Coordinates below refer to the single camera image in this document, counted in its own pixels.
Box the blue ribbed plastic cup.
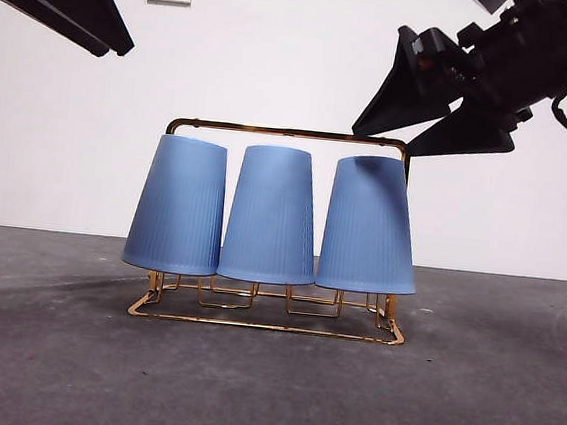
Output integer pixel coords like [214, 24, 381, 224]
[314, 150, 429, 298]
[120, 130, 233, 278]
[215, 141, 329, 290]

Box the gold wire cup holder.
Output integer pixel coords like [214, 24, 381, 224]
[126, 113, 426, 347]

